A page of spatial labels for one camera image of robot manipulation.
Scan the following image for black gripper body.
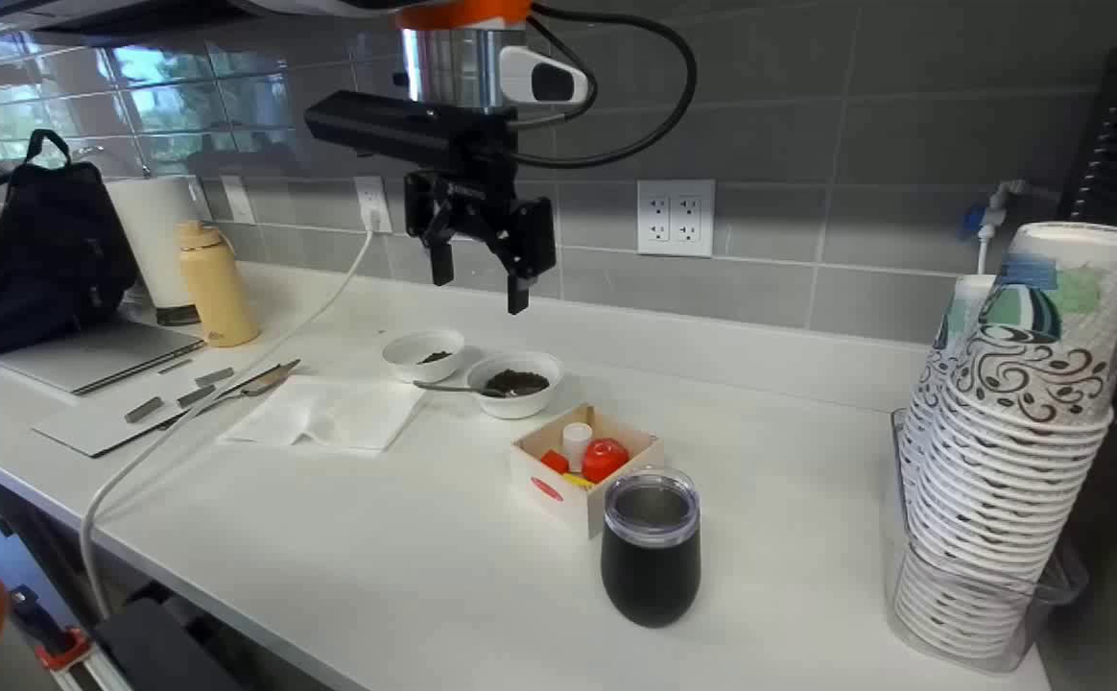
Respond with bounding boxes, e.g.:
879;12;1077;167
435;120;526;243

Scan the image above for white paper napkin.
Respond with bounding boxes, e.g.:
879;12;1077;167
213;374;428;465

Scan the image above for white outlet with plug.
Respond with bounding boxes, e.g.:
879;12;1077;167
354;172;394;243

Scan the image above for small white bowl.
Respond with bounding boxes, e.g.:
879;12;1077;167
381;328;473;383

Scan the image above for white bowl with dark food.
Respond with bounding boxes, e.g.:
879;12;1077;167
464;350;565;424

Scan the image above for small white bottle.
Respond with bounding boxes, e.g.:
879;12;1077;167
559;417;598;474

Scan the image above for yellow squeeze bottle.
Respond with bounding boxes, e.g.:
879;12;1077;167
171;216;263;352

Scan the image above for metal tongs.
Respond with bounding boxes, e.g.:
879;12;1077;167
89;359;304;462

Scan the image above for small wooden box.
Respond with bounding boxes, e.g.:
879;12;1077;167
509;399;662;543

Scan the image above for white paper towel roll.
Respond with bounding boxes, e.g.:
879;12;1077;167
107;172;207;323

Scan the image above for long metal knife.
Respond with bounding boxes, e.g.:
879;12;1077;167
67;338;207;399

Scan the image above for small metal utensil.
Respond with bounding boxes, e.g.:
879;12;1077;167
124;366;242;428

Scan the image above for black tumbler with clear lid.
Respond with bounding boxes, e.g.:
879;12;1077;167
598;465;707;630

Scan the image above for black bag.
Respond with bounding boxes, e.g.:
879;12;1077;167
0;127;146;359

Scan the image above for black box under counter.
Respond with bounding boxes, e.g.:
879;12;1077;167
91;586;245;691

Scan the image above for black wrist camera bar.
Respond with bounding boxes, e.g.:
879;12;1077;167
304;87;523;170

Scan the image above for white double wall outlet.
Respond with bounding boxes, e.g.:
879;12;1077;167
634;177;719;261

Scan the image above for orange wrist ring clamp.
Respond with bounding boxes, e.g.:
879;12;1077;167
394;0;540;30

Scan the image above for white power cable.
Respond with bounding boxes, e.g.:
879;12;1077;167
71;209;387;627

